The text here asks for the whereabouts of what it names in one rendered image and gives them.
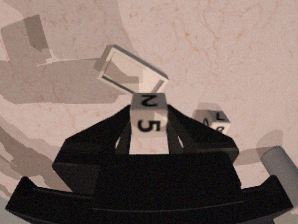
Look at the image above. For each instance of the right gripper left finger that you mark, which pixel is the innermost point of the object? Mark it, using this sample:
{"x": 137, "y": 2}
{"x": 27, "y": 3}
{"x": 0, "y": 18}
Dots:
{"x": 103, "y": 136}

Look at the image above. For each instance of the white bottle with blue cap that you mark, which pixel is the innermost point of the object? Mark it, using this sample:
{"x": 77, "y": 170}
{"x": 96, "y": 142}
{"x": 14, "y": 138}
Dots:
{"x": 277, "y": 162}

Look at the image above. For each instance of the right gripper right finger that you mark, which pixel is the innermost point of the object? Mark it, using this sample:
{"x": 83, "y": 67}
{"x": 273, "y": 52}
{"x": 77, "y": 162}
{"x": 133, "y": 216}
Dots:
{"x": 195, "y": 136}

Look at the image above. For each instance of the white cube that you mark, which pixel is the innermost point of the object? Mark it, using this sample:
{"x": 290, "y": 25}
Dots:
{"x": 148, "y": 115}
{"x": 217, "y": 120}

